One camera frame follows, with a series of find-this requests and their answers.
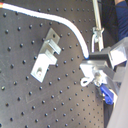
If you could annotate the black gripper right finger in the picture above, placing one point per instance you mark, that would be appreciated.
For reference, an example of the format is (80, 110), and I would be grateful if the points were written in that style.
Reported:
(102, 55)

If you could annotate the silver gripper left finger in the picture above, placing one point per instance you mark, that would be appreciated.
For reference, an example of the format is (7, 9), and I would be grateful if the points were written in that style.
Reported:
(96, 71)

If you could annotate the black perforated breadboard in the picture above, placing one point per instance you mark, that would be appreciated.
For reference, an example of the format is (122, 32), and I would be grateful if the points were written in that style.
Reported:
(57, 102)

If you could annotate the person in blue sleeve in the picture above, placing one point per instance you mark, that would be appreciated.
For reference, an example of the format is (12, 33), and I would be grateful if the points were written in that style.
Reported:
(122, 17)

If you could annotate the metal post with clamp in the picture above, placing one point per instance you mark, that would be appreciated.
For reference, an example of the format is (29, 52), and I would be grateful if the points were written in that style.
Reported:
(97, 37)

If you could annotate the aluminium cable clip bracket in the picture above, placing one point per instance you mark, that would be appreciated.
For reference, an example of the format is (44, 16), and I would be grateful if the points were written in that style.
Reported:
(46, 55)

